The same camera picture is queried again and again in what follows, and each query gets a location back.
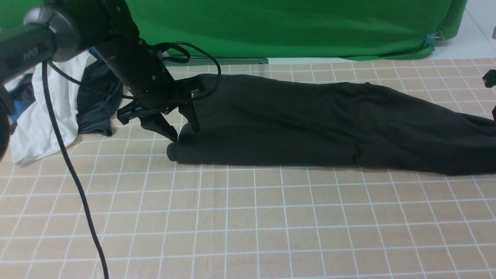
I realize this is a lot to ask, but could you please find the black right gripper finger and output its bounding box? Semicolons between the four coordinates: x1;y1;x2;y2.
482;69;496;88

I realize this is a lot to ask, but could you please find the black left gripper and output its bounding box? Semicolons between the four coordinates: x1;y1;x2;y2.
116;67;205;142

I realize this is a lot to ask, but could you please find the dark gray long-sleeve shirt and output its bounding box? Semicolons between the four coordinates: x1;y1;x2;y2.
167;75;496;176

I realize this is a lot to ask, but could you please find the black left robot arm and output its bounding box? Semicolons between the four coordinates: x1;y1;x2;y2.
1;0;205;142

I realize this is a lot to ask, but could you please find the white crumpled shirt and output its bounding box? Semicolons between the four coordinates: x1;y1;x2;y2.
9;51;97;167

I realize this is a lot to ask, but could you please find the blue binder clip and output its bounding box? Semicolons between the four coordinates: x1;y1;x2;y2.
424;31;445;48

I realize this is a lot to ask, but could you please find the dark gray crumpled garment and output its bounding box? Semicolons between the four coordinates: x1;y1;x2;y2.
76;60;124;137

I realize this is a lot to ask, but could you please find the gray metal base bar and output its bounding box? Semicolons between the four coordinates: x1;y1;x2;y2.
164;57;269;66

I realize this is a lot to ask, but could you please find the green backdrop cloth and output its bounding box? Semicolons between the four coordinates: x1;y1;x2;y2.
0;0;468;62

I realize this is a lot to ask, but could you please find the blue crumpled garment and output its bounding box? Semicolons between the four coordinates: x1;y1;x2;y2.
5;51;99;122

